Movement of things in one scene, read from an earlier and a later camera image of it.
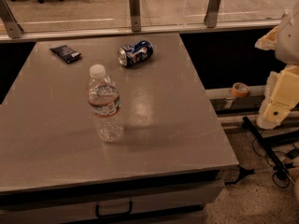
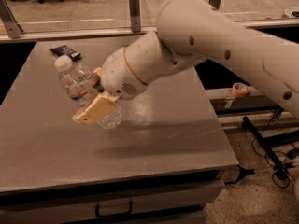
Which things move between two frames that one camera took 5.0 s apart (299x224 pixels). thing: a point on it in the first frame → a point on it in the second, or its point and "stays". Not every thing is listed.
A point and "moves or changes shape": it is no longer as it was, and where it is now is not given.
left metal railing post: (8, 19) stays
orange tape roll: (240, 90) stays
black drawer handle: (99, 216) stays
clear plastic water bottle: (105, 103) moves or changes shape
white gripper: (290, 44) → (119, 73)
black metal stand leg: (279, 170) stays
